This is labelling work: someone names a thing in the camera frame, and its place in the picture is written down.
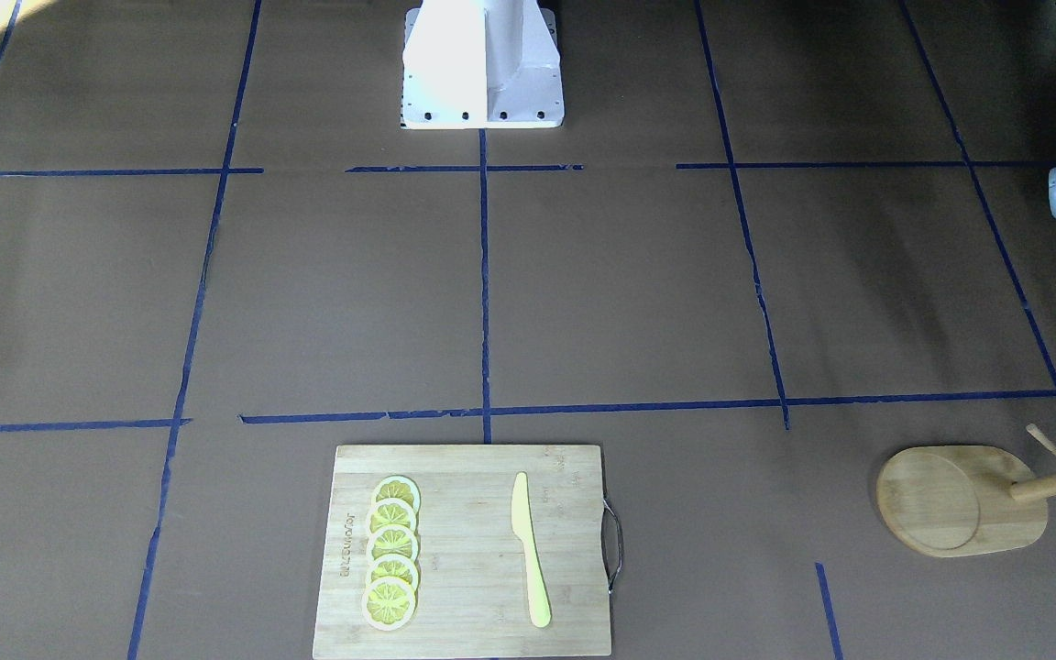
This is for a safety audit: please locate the lemon slice nearest robot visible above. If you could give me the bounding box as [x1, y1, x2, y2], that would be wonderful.
[372, 475, 422, 512]

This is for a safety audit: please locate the yellow plastic knife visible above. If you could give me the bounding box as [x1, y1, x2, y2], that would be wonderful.
[511, 471, 552, 628]

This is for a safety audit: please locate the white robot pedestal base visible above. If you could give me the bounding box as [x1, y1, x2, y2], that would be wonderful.
[400, 1, 566, 130]

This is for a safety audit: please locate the wooden cup storage rack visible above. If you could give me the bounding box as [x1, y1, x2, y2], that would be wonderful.
[874, 423, 1056, 558]

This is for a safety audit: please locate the bamboo cutting board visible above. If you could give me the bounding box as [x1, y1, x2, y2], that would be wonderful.
[312, 445, 612, 659]

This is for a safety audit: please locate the middle lemon slice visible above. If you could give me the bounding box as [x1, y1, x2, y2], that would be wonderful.
[366, 523, 420, 561]

